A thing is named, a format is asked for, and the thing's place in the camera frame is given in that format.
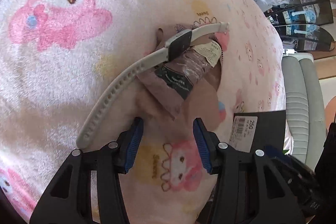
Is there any black glass display shelf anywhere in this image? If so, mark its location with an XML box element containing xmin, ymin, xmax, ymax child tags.
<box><xmin>254</xmin><ymin>0</ymin><xmax>334</xmax><ymax>52</ymax></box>

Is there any black cardboard storage box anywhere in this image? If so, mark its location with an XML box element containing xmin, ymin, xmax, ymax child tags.
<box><xmin>228</xmin><ymin>110</ymin><xmax>286</xmax><ymax>152</ymax></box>

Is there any white strap smartwatch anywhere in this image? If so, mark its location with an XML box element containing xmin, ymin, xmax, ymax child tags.
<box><xmin>76</xmin><ymin>22</ymin><xmax>229</xmax><ymax>149</ymax></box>

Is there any mauve hand cream tube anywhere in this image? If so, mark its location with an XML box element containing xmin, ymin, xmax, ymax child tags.
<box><xmin>138</xmin><ymin>39</ymin><xmax>222</xmax><ymax>118</ymax></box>

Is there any grey ribbed chair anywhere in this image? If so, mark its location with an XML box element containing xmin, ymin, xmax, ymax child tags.
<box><xmin>282</xmin><ymin>53</ymin><xmax>326</xmax><ymax>170</ymax></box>

